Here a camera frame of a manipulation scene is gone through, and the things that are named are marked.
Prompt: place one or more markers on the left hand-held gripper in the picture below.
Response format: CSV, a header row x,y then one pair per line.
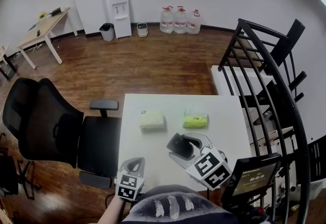
x,y
128,187

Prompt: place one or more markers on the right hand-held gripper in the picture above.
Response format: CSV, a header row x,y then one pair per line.
x,y
211,169

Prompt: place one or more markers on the person's left forearm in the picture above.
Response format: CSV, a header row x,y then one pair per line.
x,y
113,211

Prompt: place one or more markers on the green tissue pack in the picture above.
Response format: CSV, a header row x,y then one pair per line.
x,y
194,121

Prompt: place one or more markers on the pale tissue pack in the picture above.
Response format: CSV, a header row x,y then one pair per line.
x,y
151,121

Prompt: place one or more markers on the person's dark printed shirt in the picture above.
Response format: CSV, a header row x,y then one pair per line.
x,y
175,207

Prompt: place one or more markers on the black display screen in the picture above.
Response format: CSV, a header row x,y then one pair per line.
x,y
252,179

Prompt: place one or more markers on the white stair platform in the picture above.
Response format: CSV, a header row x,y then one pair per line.
x,y
217,80

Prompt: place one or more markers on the black mesh office chair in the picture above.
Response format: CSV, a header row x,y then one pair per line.
x,y
45,121

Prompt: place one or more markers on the black chair base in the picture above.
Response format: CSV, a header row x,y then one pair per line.
x,y
24,177

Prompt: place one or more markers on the clear water jug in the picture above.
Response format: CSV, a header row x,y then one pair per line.
x,y
193,24
166,21
180,22

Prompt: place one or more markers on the small white bin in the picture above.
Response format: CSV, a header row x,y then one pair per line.
x,y
142,30

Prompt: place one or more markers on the grey trash bin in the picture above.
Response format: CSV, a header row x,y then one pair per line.
x,y
107,32

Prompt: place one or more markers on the white water dispenser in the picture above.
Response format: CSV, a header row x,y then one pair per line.
x,y
119,23

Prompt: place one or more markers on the white power strip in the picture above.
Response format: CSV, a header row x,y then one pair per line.
x,y
38,46

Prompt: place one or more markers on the light wooden table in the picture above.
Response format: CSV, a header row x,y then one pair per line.
x,y
49,24

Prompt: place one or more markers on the grey notebook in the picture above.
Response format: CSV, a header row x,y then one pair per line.
x,y
32,27

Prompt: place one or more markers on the black desktop device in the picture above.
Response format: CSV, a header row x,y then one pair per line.
x,y
56,11

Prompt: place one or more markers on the small yellow flower plant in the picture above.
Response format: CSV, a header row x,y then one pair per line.
x,y
42,15

